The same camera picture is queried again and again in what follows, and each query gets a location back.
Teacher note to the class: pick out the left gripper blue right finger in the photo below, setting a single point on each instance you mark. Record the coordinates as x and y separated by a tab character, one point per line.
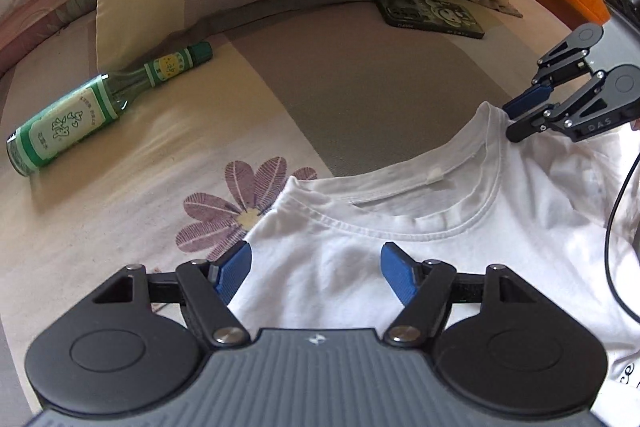
423	289

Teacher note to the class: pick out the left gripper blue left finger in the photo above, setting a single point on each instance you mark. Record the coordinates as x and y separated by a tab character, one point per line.
206	288

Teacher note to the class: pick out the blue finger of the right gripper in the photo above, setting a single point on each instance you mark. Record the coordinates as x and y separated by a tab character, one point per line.
529	99
525	126

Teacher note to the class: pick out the white printed t-shirt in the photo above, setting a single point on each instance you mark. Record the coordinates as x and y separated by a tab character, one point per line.
561	214

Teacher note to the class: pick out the green glass bottle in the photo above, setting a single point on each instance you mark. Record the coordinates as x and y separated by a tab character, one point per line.
93	106

